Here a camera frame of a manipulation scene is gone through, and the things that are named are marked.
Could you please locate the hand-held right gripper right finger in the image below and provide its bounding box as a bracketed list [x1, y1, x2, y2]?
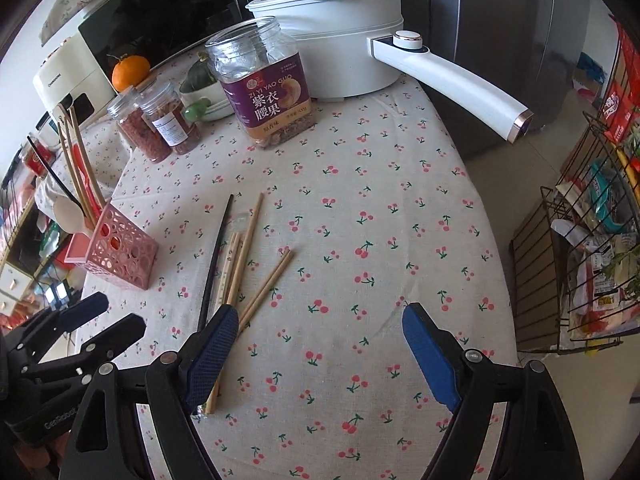
[402, 302, 586, 480]

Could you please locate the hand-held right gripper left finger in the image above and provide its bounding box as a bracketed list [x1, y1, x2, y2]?
[65, 304, 241, 480]

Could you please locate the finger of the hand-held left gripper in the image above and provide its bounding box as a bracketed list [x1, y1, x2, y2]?
[22, 313, 147, 386]
[17, 292, 110, 356]

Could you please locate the pink perforated utensil holder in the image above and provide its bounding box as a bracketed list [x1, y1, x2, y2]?
[65, 202, 160, 292]

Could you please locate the black chopstick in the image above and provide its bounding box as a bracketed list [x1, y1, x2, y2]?
[26, 135, 86, 216]
[196, 194, 235, 333]

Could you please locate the wooden chopstick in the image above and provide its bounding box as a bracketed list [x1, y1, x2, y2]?
[57, 120, 93, 228]
[225, 232, 246, 308]
[67, 105, 108, 211]
[55, 105, 96, 231]
[239, 250, 296, 336]
[204, 192, 264, 416]
[237, 246, 291, 326]

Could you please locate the white plastic spoon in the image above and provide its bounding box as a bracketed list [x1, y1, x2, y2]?
[52, 195, 87, 235]

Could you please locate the red plastic spoon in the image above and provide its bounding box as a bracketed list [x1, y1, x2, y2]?
[75, 145, 108, 211]

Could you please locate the red cardboard box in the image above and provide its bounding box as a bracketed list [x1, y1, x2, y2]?
[50, 232, 96, 266]

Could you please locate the wooden cabinet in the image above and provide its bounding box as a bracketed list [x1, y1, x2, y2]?
[0, 195, 51, 311]

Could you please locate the jar of goji berries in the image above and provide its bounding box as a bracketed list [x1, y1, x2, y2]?
[106, 87, 173, 163]

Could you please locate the cherry print tablecloth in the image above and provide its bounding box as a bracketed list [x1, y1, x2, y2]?
[30, 40, 521, 480]

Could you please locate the labelled jar of dried fruit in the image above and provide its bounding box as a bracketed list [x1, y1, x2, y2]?
[137, 79, 203, 156]

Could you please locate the white air fryer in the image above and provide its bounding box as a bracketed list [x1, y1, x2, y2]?
[32, 32, 118, 126]

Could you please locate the orange tangerine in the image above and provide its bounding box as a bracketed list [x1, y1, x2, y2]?
[111, 54, 151, 93]

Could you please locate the dark green squash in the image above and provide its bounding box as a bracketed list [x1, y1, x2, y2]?
[179, 52, 221, 95]

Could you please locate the large jar with purple label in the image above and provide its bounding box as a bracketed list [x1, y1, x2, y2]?
[205, 16, 317, 151]

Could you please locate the floral cloth cover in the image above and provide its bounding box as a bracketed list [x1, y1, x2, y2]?
[40, 0, 176, 46]

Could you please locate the black microwave oven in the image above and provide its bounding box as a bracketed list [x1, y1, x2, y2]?
[77, 0, 261, 93]

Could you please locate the red bag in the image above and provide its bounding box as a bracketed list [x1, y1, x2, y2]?
[600, 15, 640, 146]

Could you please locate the grey refrigerator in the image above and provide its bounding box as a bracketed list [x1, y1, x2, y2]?
[240, 0, 618, 161]

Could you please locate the blue bag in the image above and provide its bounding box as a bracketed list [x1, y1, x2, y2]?
[580, 52, 608, 83]

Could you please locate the white electric pot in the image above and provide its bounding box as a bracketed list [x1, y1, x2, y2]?
[246, 0, 532, 143]

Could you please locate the black wire rack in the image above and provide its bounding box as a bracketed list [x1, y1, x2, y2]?
[510, 110, 640, 356]

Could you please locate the white bowl with green handle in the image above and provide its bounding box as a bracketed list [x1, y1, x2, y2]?
[179, 85, 238, 123]

